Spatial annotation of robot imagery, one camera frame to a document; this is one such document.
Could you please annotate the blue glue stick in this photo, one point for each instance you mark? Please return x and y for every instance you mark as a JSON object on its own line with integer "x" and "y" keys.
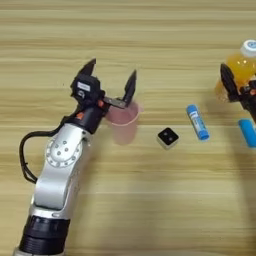
{"x": 197, "y": 122}

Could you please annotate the pink plastic cup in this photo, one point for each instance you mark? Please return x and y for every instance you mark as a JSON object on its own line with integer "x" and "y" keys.
{"x": 123, "y": 130}

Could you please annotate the orange juice bottle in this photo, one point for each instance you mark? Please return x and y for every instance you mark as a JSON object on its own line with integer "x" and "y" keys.
{"x": 243, "y": 66}

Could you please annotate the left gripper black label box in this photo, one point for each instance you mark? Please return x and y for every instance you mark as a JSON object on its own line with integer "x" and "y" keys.
{"x": 91, "y": 83}

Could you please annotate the small black white cube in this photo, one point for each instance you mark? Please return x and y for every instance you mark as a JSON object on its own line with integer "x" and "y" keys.
{"x": 167, "y": 136}

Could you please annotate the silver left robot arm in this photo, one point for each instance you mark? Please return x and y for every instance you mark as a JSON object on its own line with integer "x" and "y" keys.
{"x": 60, "y": 173}

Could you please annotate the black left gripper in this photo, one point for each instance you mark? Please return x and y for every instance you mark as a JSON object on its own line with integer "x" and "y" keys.
{"x": 88, "y": 116}

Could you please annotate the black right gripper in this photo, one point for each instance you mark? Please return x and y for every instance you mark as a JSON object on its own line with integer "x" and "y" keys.
{"x": 250, "y": 100}

